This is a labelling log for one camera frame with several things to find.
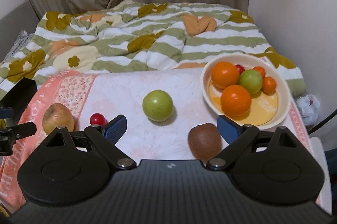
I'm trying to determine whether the white crumpled plastic bag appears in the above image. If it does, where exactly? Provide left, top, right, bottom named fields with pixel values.
left=296, top=94, right=320, bottom=126

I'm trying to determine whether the red cherry tomato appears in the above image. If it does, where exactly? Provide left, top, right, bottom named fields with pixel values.
left=90, top=113, right=107, bottom=126
left=235, top=64, right=245, bottom=74

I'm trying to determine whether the green striped flower duvet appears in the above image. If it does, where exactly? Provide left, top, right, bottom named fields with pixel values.
left=1, top=0, right=306, bottom=97

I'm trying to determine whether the cream duck print bowl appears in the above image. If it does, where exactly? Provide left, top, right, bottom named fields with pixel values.
left=201, top=54, right=291, bottom=130

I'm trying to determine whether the brown kiwi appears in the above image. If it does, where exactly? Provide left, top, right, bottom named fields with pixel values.
left=188, top=123, right=222, bottom=163

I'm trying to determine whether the green apple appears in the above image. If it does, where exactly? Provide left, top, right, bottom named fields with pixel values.
left=142, top=90, right=174, bottom=122
left=239, top=69, right=263, bottom=95

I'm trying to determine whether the small tangerine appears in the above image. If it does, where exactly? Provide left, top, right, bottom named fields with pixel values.
left=262, top=77, right=277, bottom=96
left=253, top=66, right=266, bottom=78

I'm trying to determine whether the black open laptop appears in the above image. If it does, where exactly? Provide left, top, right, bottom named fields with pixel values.
left=1, top=78, right=37, bottom=127

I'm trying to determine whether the grey patterned pillow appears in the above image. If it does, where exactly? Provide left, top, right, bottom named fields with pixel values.
left=3, top=29, right=34, bottom=62

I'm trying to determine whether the floral pink tablecloth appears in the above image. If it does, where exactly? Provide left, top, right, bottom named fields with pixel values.
left=0, top=65, right=333, bottom=214

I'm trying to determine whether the grey sofa backrest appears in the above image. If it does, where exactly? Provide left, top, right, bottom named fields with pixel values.
left=1, top=1, right=39, bottom=61

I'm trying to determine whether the yellow red apple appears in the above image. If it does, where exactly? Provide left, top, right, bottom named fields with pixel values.
left=42, top=103, right=75, bottom=135

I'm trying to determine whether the large orange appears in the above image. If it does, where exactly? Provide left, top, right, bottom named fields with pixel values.
left=221, top=85, right=252, bottom=117
left=211, top=62, right=240, bottom=89

